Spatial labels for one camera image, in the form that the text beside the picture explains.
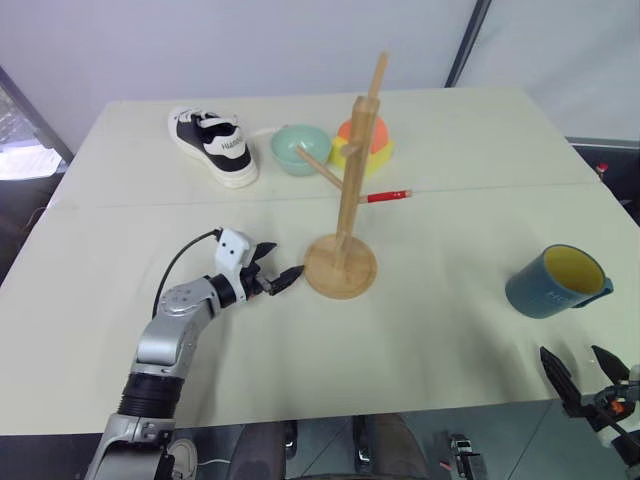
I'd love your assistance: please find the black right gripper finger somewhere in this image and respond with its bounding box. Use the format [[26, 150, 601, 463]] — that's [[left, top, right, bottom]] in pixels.
[[539, 345, 585, 417], [590, 344, 631, 387]]

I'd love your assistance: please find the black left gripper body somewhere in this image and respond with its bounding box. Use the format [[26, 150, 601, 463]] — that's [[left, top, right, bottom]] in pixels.
[[239, 259, 275, 302]]

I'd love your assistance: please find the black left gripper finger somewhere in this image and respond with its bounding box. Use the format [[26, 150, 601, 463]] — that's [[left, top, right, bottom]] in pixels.
[[251, 241, 278, 264], [269, 264, 306, 297]]

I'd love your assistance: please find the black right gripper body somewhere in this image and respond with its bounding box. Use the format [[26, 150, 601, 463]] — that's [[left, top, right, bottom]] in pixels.
[[579, 381, 640, 435]]

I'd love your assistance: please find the wooden mug tree stand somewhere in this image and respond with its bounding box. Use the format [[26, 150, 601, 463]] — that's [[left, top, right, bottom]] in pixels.
[[294, 49, 414, 301]]

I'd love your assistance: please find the blue mug with yellow inside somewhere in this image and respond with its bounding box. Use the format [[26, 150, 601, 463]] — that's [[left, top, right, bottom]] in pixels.
[[504, 243, 615, 321]]

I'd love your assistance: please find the teal bowl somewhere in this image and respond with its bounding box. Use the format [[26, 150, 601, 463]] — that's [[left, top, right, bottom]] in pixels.
[[270, 123, 333, 178]]

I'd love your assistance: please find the black and white sneaker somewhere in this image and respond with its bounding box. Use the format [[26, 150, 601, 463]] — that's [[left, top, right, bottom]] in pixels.
[[167, 105, 284, 190]]

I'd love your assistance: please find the red marker pen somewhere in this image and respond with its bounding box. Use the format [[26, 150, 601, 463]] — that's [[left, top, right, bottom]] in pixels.
[[366, 189, 407, 204]]

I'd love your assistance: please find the orange dome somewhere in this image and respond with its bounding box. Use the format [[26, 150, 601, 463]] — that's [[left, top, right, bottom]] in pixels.
[[336, 115, 391, 154]]

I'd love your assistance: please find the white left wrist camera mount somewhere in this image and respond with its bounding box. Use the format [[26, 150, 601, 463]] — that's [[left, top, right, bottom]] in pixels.
[[214, 228, 254, 282]]

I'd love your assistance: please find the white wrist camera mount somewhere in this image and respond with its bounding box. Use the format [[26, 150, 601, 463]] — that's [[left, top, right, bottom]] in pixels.
[[596, 363, 640, 450], [214, 228, 254, 282]]

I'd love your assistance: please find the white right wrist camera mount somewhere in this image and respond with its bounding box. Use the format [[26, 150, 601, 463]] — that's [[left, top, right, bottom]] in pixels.
[[596, 363, 640, 450]]

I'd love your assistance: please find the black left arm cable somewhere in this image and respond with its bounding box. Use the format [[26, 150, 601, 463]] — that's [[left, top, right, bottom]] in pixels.
[[151, 228, 222, 321]]

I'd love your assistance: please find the black metal bracket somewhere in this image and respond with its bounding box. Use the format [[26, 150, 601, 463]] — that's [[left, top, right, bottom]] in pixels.
[[446, 431, 490, 480]]

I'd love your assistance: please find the dark slanted frame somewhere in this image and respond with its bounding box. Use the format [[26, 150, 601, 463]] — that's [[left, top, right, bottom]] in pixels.
[[0, 64, 77, 177]]

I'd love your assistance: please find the dark window frame post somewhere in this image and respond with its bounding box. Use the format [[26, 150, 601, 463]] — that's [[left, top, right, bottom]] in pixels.
[[443, 0, 495, 90]]

